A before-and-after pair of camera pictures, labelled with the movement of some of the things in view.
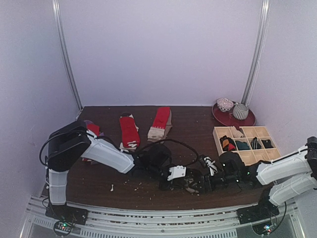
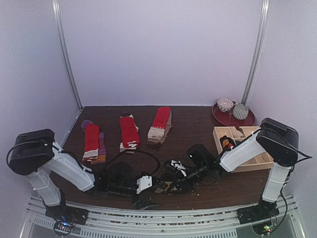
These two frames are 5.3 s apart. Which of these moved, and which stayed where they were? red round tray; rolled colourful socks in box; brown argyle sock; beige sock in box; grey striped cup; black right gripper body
Moved: brown argyle sock; black right gripper body
Stayed: beige sock in box; red round tray; grey striped cup; rolled colourful socks in box
